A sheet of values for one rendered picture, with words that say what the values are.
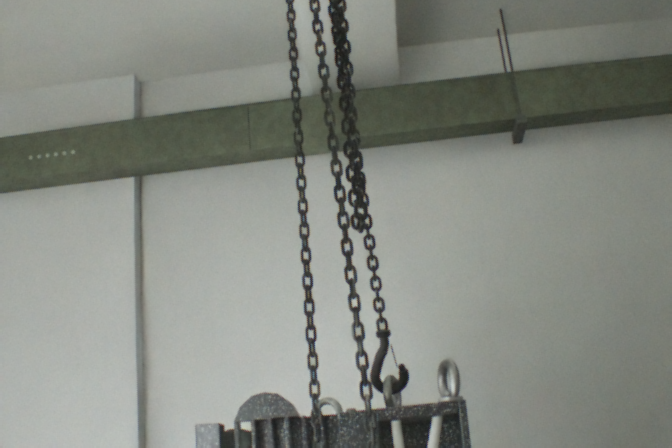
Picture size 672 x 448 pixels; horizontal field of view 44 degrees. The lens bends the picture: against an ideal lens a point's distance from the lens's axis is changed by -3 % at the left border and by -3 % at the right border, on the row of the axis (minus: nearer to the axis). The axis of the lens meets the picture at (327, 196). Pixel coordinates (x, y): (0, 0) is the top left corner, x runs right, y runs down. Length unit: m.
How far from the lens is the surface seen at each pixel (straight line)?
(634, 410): 2.61
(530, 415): 2.56
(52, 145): 2.84
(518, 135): 2.66
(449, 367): 1.37
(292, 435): 1.40
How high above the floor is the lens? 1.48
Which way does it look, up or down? 20 degrees up
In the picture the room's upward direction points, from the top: 5 degrees counter-clockwise
